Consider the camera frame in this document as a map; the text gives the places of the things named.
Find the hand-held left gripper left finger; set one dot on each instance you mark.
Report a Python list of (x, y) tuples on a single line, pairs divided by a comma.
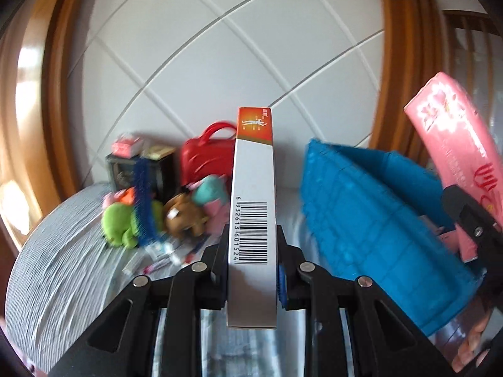
[(216, 259)]

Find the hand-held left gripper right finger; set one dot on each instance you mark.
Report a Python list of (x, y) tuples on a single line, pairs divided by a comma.
[(281, 282)]

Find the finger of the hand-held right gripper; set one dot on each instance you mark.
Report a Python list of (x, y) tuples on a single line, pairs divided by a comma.
[(471, 220)]

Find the pink tissue pack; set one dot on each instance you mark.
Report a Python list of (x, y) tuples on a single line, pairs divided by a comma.
[(125, 146), (452, 141)]

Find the white box with orange ends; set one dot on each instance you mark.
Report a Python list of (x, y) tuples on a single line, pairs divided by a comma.
[(253, 180)]

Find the blue fabric storage container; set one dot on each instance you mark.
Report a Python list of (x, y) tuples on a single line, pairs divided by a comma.
[(353, 212)]

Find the person's right hand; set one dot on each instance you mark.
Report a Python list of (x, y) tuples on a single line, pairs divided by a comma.
[(471, 345)]

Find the red pen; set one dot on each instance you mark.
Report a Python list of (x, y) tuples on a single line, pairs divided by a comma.
[(194, 252)]

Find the brown plush toy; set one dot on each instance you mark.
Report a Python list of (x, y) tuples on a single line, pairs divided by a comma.
[(182, 216)]

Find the pink white tube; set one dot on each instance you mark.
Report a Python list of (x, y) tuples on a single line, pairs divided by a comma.
[(157, 266)]

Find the pink pig plush teal dress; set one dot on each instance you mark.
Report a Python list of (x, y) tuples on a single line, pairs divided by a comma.
[(210, 192)]

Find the blue bristle brush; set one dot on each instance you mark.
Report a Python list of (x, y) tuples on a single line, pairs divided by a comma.
[(143, 200)]

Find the red hard-shell suitcase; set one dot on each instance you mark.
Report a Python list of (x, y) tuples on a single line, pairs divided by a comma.
[(204, 157)]

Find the green plush toy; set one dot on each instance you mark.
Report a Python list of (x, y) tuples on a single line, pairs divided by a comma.
[(118, 224)]

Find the orange plush toy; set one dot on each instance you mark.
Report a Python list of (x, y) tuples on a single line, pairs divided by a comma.
[(127, 196)]

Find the small pink plush toy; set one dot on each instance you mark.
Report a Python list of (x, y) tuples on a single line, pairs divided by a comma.
[(111, 201)]

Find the gold flat box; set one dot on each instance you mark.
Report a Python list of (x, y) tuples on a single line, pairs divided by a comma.
[(157, 152)]

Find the black gift box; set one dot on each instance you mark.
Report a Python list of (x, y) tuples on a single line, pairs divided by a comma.
[(120, 172)]

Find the striped grey bed sheet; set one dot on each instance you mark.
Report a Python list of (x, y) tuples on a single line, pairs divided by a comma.
[(59, 251)]

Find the wooden headboard frame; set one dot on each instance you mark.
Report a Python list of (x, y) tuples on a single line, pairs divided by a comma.
[(59, 86)]

